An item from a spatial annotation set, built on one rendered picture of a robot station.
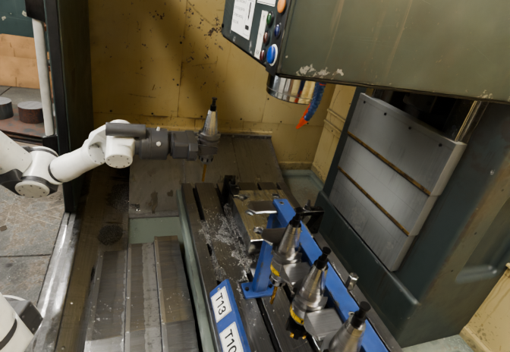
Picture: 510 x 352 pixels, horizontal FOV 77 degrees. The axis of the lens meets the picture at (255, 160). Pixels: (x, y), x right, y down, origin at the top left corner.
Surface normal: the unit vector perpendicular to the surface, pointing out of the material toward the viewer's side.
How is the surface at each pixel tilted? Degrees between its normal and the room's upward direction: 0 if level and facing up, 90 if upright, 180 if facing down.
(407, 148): 90
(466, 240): 90
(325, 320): 0
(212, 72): 90
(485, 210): 90
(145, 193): 24
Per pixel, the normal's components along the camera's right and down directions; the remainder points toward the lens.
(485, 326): -0.93, -0.01
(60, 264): 0.18, -0.88
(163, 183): 0.29, -0.60
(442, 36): 0.30, 0.48
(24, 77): 0.29, 0.26
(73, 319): 0.45, -0.83
